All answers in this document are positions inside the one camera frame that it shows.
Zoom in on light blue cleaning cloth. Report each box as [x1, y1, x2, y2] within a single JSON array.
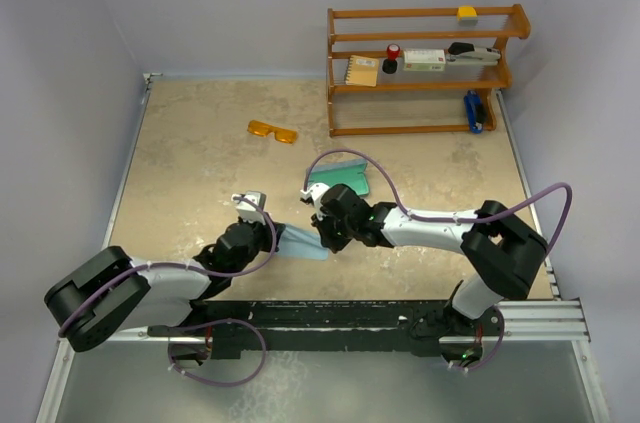
[[277, 225, 329, 261]]

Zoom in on grey glasses case green lining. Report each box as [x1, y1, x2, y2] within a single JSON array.
[[308, 158, 370, 197]]

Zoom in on orange sunglasses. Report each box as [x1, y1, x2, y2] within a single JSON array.
[[247, 120, 298, 144]]

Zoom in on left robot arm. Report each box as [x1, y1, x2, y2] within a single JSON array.
[[44, 220, 285, 352]]

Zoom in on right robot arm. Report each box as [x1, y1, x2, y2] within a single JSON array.
[[301, 183, 548, 334]]

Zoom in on spiral brown notebook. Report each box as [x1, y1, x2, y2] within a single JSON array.
[[345, 55, 379, 88]]

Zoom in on red black stamp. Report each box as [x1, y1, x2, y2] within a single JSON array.
[[382, 43, 401, 74]]

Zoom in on wooden shelf rack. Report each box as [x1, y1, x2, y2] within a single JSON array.
[[326, 4, 531, 137]]

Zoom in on blue black scissors tool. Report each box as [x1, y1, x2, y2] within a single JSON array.
[[464, 90, 487, 134]]

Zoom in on white red box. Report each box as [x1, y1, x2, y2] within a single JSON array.
[[402, 49, 446, 72]]

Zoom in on black white stapler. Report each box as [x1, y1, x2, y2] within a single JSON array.
[[446, 42, 502, 66]]

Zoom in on yellow grey sponge block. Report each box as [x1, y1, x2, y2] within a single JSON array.
[[456, 6, 478, 25]]

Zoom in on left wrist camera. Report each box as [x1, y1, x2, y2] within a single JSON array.
[[231, 191, 267, 224]]

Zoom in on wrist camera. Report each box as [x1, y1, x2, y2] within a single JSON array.
[[300, 182, 330, 208], [231, 191, 267, 224]]

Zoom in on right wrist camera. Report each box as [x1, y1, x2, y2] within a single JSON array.
[[300, 182, 330, 208]]

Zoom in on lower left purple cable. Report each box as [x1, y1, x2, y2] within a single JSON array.
[[166, 317, 268, 387]]

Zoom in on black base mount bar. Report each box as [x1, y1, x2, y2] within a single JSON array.
[[148, 300, 504, 361]]

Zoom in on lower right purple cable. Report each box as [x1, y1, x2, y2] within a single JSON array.
[[446, 307, 506, 375]]

